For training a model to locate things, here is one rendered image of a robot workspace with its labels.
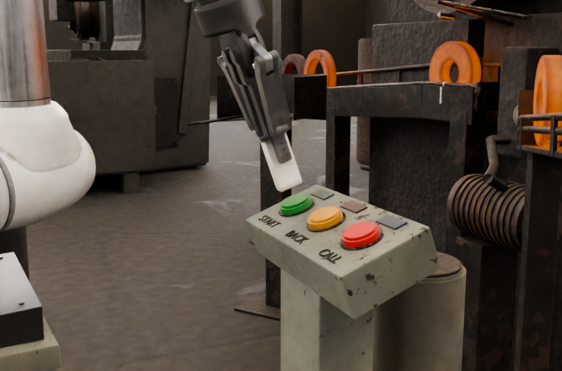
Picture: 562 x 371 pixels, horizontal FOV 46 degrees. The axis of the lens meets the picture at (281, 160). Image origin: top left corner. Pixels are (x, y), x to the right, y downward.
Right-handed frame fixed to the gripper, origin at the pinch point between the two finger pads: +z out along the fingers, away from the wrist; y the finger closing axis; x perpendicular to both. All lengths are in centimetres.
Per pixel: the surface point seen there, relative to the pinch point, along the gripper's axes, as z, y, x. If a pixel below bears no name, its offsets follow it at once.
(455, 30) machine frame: 11, 69, -83
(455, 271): 20.0, -8.5, -13.9
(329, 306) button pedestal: 13.0, -12.4, 4.8
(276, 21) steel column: 64, 712, -324
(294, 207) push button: 5.6, -1.5, 0.9
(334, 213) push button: 5.3, -8.8, -0.7
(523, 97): 16, 20, -56
